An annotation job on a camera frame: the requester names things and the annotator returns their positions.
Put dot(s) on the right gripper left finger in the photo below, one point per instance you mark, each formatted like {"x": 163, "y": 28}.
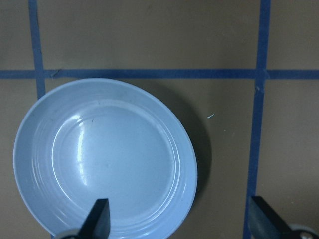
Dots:
{"x": 97, "y": 223}

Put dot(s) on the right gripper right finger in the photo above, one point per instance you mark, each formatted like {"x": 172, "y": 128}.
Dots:
{"x": 264, "y": 222}

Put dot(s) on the blue plate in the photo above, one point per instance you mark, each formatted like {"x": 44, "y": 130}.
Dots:
{"x": 101, "y": 138}

